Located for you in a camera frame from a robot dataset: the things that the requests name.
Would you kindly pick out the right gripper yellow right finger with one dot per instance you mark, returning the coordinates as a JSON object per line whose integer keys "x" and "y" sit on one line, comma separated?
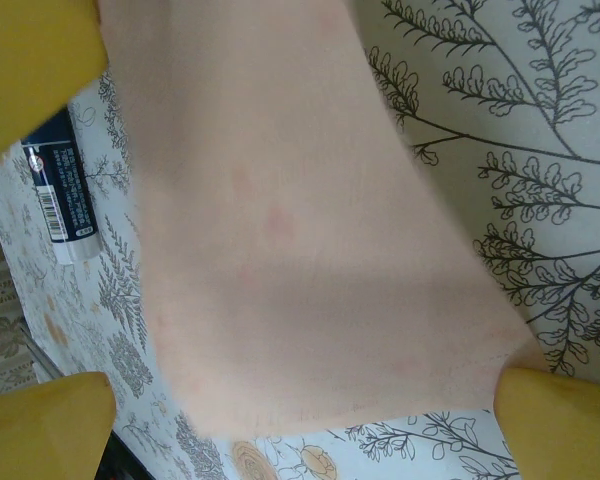
{"x": 565, "y": 435}

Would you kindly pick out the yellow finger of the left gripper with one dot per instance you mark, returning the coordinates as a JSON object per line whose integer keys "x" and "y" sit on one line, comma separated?
{"x": 30, "y": 60}

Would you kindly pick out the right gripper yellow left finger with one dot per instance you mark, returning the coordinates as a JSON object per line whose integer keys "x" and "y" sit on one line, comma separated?
{"x": 40, "y": 435}

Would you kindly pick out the dark blue glue stick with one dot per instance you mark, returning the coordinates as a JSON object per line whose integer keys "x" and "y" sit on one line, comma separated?
{"x": 62, "y": 200}

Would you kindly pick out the peach paper letter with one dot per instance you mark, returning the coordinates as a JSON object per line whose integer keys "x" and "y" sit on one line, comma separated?
{"x": 280, "y": 200}

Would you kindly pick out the floral patterned tablecloth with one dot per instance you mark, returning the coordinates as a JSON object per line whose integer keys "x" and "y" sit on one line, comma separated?
{"x": 530, "y": 200}

